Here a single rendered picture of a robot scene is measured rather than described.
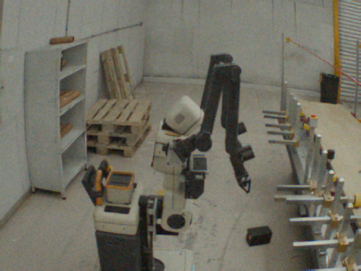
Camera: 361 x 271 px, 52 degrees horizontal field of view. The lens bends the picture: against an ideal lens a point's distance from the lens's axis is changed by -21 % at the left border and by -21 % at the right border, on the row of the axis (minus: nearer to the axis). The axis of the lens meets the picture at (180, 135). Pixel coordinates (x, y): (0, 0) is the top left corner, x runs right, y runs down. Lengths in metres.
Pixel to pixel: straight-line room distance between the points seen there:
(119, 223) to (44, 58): 2.17
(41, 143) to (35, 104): 0.40
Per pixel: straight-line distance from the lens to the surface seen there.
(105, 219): 2.37
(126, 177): 2.62
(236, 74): 2.07
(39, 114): 4.20
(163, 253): 2.99
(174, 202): 2.44
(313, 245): 1.86
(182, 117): 2.29
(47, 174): 4.38
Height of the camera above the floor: 1.91
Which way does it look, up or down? 17 degrees down
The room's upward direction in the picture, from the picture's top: 2 degrees clockwise
